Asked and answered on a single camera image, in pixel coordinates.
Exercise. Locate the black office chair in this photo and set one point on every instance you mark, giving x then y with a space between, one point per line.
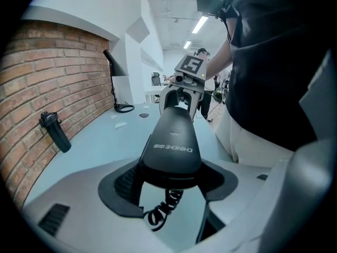
156 78

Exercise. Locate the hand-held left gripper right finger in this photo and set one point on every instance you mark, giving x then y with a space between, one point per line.
237 202

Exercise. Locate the white table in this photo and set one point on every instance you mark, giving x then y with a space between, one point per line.
154 91

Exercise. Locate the person's light trousers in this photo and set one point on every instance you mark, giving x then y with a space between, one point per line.
245 146

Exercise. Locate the black desk lamp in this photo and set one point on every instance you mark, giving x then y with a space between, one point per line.
117 67

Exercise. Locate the black telephone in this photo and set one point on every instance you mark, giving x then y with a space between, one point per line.
171 141

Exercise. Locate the black chest-mounted screen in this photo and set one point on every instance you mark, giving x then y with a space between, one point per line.
208 1

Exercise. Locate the person's right forearm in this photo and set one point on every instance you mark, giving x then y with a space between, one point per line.
218 59

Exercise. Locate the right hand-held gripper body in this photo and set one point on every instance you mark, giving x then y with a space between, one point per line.
190 67

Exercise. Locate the person's black shirt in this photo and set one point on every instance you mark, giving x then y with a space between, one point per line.
268 62

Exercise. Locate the long ceiling light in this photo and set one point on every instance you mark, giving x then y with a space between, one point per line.
187 44
199 24

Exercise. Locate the black plastic piece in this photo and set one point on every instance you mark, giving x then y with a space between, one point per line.
144 115

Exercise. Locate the black drinking bottle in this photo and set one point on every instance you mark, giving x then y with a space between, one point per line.
56 133

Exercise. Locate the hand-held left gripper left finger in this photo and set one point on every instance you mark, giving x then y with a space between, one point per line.
87 199

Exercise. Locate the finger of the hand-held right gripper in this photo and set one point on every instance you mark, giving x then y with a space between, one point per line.
163 100
197 101

